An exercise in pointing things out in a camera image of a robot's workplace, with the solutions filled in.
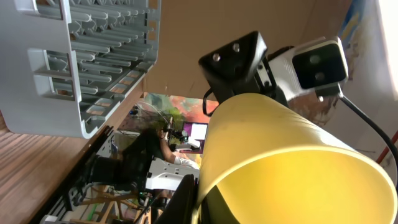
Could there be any person at desk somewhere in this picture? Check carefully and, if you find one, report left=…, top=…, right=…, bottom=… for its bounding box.
left=157, top=129, right=200, bottom=170

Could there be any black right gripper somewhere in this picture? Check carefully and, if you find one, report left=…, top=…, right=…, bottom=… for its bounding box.
left=198, top=31, right=288, bottom=106

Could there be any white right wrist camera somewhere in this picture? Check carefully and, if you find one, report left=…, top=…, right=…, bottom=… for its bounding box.
left=267, top=36, right=348, bottom=101

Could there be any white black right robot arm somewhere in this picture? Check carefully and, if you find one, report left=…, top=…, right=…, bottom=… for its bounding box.
left=86, top=31, right=290, bottom=191

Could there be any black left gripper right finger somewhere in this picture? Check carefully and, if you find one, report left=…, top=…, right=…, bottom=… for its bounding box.
left=200, top=186, right=239, bottom=224

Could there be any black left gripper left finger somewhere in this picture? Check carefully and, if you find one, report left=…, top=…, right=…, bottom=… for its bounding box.
left=154, top=174, right=198, bottom=224

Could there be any yellow plastic cup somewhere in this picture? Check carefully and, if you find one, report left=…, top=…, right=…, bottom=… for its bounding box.
left=197, top=93, right=397, bottom=223

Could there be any laptop computer screen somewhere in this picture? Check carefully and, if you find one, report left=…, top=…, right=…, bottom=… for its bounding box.
left=183, top=121, right=208, bottom=154

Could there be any grey dishwasher rack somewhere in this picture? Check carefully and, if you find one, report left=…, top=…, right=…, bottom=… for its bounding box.
left=1, top=0, right=162, bottom=139

